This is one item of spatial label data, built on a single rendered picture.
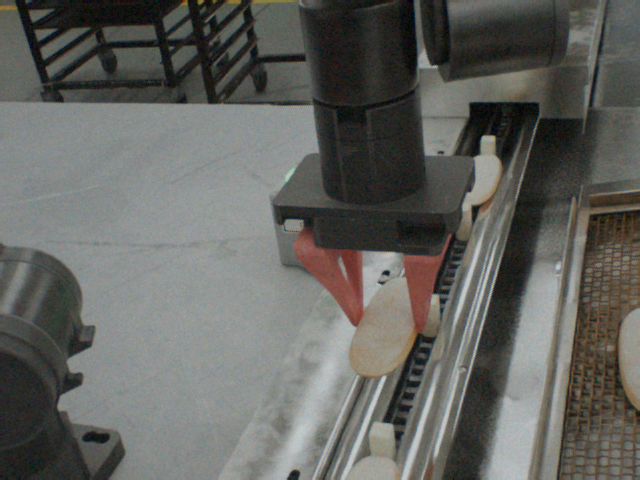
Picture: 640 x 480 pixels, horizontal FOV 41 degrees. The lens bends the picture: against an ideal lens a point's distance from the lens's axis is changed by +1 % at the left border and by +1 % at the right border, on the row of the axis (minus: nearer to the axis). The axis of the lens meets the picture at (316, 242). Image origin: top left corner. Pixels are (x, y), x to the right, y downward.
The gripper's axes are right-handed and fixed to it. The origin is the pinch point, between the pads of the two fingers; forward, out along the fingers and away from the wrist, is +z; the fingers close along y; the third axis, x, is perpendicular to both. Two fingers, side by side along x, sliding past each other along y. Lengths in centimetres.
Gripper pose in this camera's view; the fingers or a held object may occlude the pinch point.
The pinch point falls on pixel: (388, 313)
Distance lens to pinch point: 52.6
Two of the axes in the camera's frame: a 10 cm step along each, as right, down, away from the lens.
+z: 1.3, 8.5, 5.1
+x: -3.1, 5.2, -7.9
